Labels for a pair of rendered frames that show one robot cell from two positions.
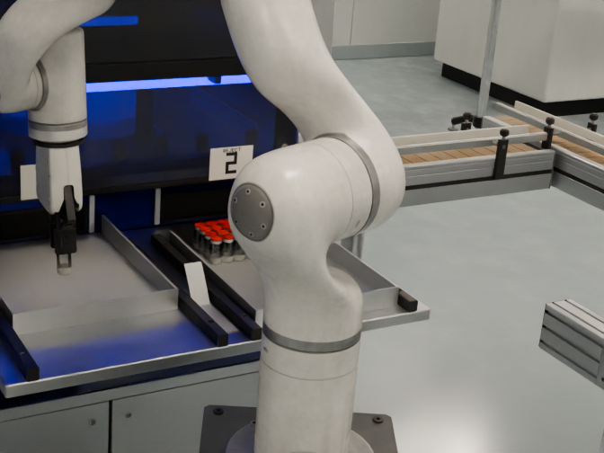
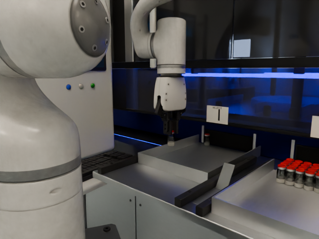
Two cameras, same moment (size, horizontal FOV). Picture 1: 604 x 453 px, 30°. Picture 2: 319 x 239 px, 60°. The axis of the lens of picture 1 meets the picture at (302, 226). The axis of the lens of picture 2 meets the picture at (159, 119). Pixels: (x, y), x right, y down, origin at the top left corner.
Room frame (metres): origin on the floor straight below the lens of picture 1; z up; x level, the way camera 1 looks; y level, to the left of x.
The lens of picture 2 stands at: (1.29, -0.42, 1.17)
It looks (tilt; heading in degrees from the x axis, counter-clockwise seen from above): 10 degrees down; 73
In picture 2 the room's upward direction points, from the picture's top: straight up
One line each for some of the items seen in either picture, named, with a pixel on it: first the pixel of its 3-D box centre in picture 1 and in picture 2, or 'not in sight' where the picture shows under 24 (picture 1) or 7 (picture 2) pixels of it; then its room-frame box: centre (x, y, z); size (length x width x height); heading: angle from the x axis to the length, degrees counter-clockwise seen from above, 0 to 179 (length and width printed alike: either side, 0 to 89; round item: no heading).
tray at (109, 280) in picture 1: (63, 269); (201, 154); (1.68, 0.38, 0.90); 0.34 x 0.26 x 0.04; 31
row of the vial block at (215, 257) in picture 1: (256, 244); (314, 181); (1.83, 0.08, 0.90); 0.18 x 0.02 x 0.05; 120
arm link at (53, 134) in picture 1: (57, 127); (171, 70); (1.56, 0.36, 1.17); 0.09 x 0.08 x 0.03; 26
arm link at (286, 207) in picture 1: (300, 244); (11, 77); (1.20, 0.00, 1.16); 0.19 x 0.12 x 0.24; 139
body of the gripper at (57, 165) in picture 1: (59, 168); (171, 91); (1.56, 0.36, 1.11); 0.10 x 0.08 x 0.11; 26
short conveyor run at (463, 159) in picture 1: (416, 161); not in sight; (2.35, -0.24, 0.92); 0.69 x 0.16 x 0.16; 121
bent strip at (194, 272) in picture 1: (209, 296); (215, 182); (1.59, 0.13, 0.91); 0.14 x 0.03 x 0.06; 31
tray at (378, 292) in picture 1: (279, 267); (303, 196); (1.76, 0.03, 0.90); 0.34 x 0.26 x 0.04; 30
